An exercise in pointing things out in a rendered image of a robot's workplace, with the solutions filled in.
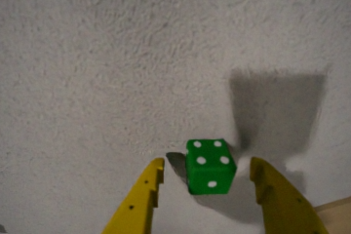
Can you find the green die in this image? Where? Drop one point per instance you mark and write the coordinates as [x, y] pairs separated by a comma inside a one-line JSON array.
[[210, 168]]

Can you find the tan flat board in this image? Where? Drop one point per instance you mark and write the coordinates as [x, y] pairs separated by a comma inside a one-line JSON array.
[[336, 216]]

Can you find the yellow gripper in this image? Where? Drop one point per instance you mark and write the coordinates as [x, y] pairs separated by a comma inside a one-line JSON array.
[[285, 210]]

